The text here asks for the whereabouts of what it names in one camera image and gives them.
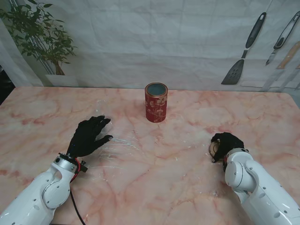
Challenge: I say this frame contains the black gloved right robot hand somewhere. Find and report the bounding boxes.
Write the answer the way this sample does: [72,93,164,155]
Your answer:
[210,132,246,163]

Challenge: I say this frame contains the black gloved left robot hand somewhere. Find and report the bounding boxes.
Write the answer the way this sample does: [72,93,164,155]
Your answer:
[67,115,114,157]

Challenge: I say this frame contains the red floral tea canister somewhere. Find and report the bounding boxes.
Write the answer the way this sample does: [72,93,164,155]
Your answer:
[144,82,169,123]

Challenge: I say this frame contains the black slotted spatula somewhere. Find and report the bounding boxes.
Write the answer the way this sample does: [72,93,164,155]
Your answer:
[221,12,267,85]

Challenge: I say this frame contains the green leafy plant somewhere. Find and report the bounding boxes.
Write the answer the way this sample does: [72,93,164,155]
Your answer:
[0,0,77,75]

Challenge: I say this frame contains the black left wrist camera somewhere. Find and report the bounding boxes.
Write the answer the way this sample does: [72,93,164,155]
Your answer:
[78,160,89,173]

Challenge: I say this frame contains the black red left arm cable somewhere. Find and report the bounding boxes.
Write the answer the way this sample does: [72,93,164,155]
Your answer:
[69,171,85,225]

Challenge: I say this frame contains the wooden handle knife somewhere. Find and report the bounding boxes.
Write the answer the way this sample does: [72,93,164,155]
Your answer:
[276,41,300,70]

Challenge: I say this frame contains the black handled peeler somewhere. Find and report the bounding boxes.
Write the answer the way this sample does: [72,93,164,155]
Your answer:
[265,10,300,66]

